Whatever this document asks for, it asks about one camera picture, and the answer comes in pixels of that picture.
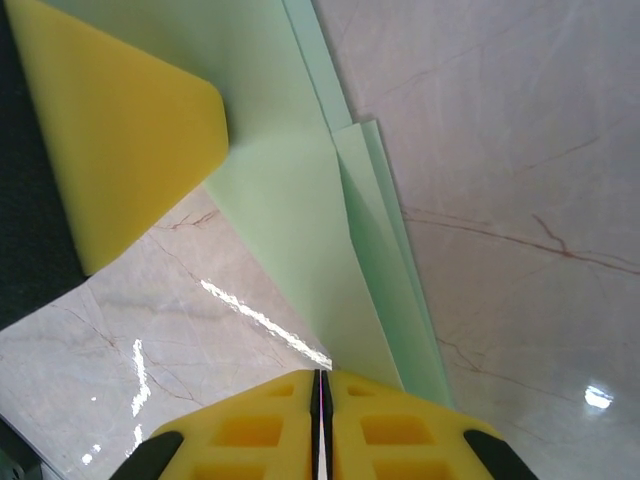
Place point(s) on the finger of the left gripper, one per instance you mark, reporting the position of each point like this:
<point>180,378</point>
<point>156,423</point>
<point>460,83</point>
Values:
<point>125,140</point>

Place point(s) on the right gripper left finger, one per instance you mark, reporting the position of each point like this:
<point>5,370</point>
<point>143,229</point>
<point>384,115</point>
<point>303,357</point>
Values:
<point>240,435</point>

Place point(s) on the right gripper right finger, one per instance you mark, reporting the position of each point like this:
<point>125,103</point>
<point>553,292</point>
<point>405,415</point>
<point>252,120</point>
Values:
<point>400,435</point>

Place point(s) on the light green cloth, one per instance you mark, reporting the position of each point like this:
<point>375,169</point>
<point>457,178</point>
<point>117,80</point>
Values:
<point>280,200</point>

